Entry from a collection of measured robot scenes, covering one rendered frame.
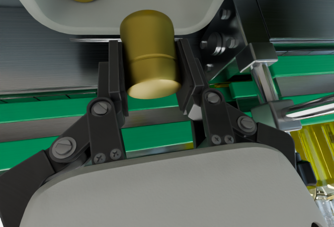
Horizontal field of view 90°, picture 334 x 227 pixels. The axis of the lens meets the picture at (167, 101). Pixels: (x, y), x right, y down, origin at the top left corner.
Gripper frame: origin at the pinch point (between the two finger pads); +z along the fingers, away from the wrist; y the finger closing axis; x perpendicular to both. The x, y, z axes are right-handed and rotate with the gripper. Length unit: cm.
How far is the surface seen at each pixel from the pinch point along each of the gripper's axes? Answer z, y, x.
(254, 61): 2.5, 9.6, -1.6
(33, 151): 1.1, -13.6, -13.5
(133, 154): 4.3, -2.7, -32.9
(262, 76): 1.4, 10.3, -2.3
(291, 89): 1.3, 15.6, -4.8
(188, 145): 4.6, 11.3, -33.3
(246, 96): 4.7, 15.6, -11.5
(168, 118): 3.5, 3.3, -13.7
